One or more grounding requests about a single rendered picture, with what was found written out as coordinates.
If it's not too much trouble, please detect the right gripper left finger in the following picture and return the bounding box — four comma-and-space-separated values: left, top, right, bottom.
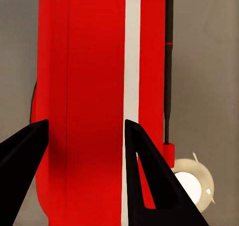
0, 120, 49, 226

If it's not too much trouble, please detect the radio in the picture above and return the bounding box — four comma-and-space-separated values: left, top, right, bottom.
29, 0, 175, 226

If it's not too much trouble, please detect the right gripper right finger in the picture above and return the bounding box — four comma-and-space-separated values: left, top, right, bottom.
124, 119, 209, 226

